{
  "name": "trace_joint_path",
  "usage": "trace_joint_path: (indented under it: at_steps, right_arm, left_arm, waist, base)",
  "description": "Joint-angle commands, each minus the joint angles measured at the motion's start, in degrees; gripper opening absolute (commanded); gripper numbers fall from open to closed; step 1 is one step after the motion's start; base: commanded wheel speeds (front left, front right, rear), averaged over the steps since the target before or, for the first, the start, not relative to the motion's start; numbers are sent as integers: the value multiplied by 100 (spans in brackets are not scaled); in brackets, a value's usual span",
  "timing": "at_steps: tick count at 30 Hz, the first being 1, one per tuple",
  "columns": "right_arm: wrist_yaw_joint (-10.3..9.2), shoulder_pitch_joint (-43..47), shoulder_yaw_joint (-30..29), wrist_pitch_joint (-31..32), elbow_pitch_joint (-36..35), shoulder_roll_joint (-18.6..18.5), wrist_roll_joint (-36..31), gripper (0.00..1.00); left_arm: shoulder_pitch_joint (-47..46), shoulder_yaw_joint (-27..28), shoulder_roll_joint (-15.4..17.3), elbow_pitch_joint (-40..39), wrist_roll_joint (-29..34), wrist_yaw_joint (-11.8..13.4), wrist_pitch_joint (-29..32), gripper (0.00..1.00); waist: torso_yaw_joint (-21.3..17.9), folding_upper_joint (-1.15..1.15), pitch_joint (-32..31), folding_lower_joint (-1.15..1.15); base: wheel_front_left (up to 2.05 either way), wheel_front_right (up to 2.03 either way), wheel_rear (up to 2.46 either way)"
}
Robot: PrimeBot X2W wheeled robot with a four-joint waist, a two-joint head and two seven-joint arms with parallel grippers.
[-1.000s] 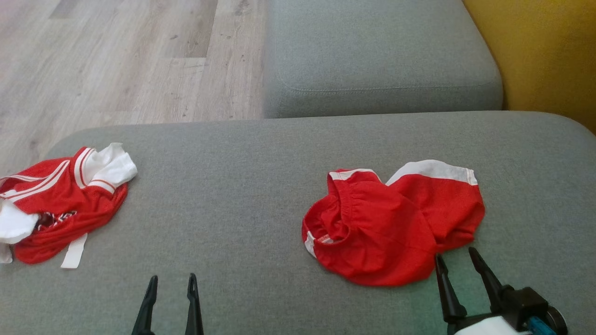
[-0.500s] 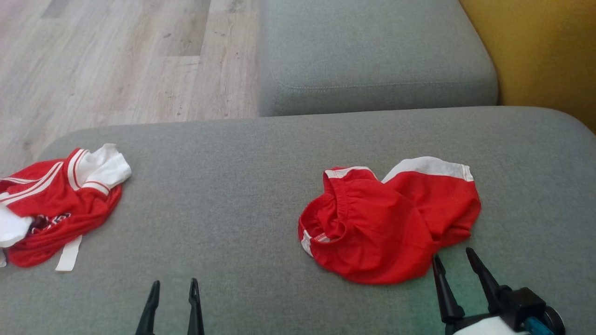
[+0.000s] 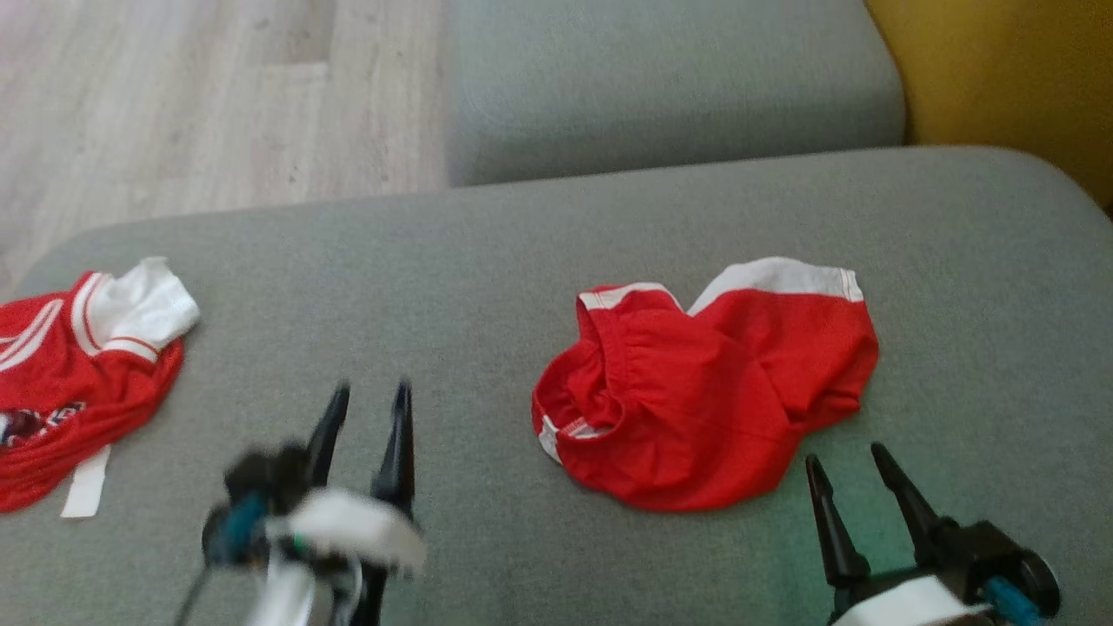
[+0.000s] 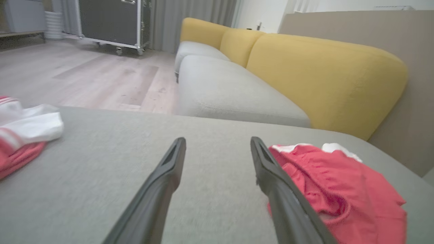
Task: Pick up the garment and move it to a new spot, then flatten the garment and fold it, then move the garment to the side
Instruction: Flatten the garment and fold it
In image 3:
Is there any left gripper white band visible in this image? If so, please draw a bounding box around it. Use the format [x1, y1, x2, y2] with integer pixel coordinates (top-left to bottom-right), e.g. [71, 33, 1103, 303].
[277, 380, 427, 626]

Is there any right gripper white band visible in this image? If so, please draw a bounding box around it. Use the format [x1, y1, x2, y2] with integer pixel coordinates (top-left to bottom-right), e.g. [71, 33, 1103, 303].
[804, 442, 996, 626]

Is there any red shorts white waistband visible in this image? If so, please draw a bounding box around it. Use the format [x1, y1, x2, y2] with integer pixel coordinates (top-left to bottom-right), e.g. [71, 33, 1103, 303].
[531, 256, 880, 513]

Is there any red white basketball jersey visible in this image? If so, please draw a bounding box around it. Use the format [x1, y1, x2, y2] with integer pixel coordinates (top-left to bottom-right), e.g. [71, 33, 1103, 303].
[0, 256, 202, 520]

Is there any grey sofa seat cushion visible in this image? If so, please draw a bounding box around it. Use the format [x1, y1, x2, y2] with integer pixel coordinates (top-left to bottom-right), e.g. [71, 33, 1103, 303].
[0, 146, 1113, 626]

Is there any yellow cushion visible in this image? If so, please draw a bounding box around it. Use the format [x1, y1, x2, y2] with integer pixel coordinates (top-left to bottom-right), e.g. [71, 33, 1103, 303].
[865, 0, 1113, 215]

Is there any grey sofa side cushion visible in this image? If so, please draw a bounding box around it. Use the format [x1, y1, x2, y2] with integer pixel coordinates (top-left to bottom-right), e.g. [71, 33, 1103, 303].
[445, 0, 907, 188]

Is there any right arm blue-plug cable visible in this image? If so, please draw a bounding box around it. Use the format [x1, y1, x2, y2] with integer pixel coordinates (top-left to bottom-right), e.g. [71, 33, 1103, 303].
[987, 576, 1058, 623]

